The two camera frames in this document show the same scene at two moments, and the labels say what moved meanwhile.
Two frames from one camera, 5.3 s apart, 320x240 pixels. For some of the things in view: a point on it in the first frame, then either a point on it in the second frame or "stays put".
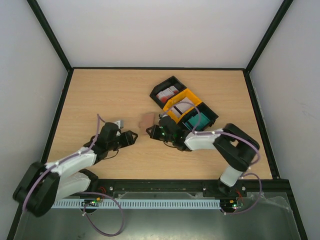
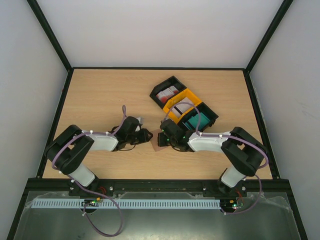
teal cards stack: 197,121 stays put
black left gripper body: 127,141 -> 141,139
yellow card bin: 170,103 stays put
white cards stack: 183,106 stays put
